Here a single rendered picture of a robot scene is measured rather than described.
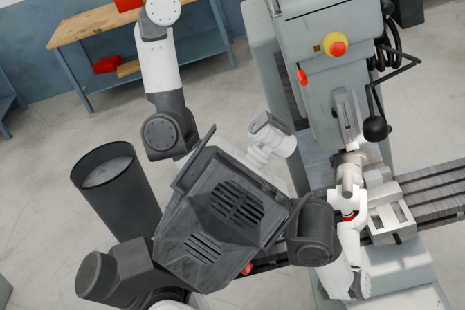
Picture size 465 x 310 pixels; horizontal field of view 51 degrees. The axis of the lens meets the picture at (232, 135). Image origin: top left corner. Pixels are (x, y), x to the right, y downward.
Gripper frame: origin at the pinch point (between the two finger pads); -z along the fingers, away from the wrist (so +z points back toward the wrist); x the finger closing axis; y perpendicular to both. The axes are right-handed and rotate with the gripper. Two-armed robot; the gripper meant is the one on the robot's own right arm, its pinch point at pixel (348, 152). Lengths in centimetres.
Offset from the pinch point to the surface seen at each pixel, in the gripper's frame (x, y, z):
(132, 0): 223, 26, -314
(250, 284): 79, 123, -39
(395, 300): -8, 47, 27
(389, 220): -10.5, 20.2, 14.1
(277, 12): 5, -67, 28
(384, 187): -9.8, 16.2, 2.2
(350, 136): -3.5, -16.2, 12.5
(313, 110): 6.0, -26.5, 10.6
